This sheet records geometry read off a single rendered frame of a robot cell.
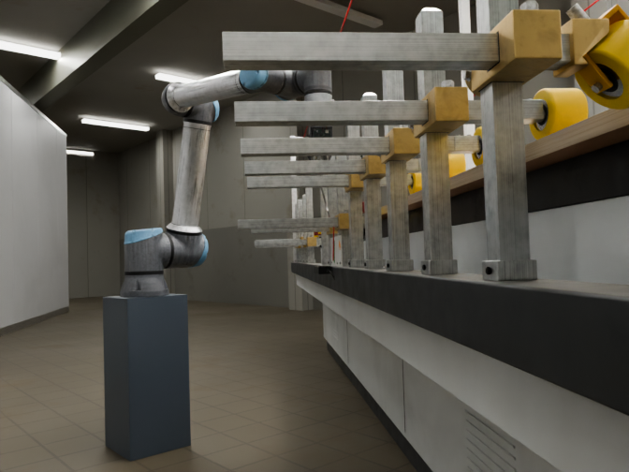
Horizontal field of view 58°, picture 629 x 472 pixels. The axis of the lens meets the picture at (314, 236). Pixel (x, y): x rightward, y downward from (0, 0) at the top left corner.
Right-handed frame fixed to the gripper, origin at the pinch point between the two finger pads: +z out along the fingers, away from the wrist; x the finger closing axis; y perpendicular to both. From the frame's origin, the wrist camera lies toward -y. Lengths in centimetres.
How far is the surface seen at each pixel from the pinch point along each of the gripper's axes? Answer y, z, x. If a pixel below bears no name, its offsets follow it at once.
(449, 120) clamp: 104, 8, 7
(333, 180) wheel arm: 25.3, 5.8, 1.0
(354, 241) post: 21.5, 22.9, 6.9
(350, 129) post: 21.5, -9.3, 6.9
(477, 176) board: 76, 13, 22
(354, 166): 50, 6, 3
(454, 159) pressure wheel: 53, 5, 26
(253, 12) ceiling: -410, -234, -21
